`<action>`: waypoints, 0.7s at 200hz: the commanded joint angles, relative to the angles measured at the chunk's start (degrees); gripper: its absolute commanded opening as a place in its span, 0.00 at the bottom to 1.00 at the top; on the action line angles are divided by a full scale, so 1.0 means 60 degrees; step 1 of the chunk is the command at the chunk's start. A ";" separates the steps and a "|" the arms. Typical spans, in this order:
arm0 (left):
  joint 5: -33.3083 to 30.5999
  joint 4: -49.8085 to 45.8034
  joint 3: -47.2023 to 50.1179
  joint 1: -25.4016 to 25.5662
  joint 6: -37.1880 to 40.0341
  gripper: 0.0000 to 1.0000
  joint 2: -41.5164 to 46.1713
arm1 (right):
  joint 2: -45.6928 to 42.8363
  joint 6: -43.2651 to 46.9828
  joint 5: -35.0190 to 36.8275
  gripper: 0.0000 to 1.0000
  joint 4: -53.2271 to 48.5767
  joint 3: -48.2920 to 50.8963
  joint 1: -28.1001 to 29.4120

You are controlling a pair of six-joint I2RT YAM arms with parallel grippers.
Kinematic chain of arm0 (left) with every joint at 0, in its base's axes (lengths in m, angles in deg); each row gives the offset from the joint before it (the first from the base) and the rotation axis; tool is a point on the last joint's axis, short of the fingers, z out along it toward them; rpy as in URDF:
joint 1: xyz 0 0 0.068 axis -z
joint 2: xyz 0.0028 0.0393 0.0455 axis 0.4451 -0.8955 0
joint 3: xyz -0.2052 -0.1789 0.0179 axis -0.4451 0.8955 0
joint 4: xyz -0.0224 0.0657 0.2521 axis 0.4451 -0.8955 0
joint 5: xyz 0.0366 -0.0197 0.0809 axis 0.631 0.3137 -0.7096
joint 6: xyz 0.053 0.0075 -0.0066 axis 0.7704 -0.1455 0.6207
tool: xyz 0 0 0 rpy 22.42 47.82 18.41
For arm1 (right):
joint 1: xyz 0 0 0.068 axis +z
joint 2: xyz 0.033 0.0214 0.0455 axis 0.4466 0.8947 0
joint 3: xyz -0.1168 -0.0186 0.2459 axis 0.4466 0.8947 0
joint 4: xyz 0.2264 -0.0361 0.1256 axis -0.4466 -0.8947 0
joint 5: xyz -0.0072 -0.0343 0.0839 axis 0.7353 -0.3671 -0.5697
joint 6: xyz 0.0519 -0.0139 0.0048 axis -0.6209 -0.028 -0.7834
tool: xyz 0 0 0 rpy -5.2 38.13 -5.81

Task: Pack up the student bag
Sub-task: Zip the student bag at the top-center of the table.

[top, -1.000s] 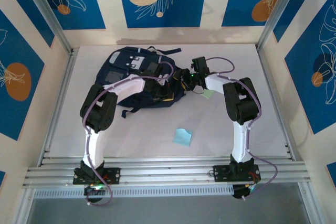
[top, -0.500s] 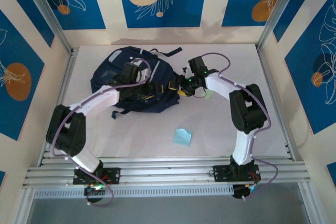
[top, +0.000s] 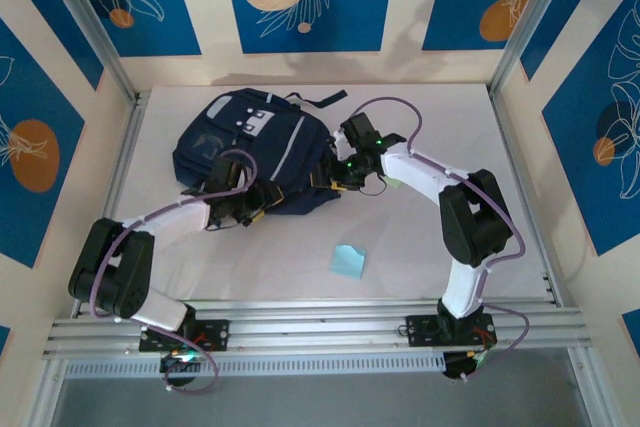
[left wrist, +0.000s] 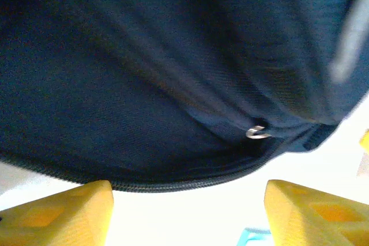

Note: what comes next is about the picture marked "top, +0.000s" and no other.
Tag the aluminium frame post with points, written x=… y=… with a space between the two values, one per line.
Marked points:
x=535 y=22
x=90 y=22

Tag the blue sticky note pad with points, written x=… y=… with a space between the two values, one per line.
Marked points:
x=347 y=262

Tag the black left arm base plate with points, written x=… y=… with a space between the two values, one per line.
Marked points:
x=215 y=334

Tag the aluminium mounting rail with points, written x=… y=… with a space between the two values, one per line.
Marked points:
x=320 y=327

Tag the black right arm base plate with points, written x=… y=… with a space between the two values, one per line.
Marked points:
x=420 y=332

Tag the black controller board with LED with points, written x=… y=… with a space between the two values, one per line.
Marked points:
x=175 y=364
x=457 y=367

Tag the green sticky note pad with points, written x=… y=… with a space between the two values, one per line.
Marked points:
x=394 y=183

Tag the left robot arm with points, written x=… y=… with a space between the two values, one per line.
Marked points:
x=120 y=272

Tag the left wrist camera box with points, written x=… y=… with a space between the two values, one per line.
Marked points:
x=242 y=181

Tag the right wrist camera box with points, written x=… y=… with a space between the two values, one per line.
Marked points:
x=341 y=144

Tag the navy blue school backpack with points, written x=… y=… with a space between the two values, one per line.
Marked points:
x=200 y=157

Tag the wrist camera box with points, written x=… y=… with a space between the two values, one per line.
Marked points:
x=242 y=181
x=341 y=144

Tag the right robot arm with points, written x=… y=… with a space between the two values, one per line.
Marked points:
x=475 y=222

